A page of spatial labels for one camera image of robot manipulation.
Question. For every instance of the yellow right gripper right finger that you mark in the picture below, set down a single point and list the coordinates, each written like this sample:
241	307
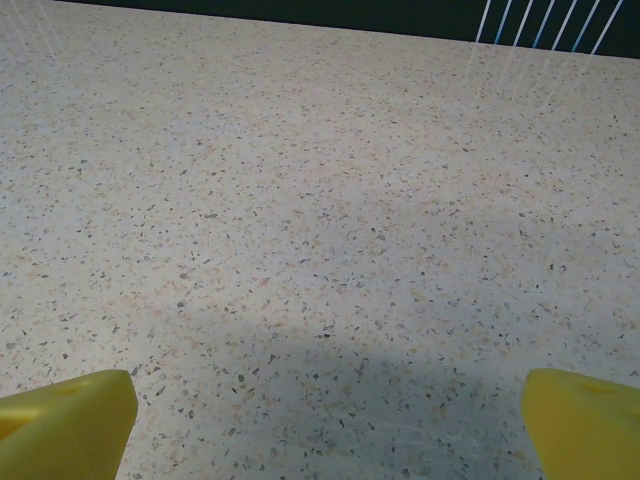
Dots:
590	435

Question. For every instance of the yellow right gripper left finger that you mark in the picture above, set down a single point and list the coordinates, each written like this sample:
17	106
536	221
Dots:
60	430

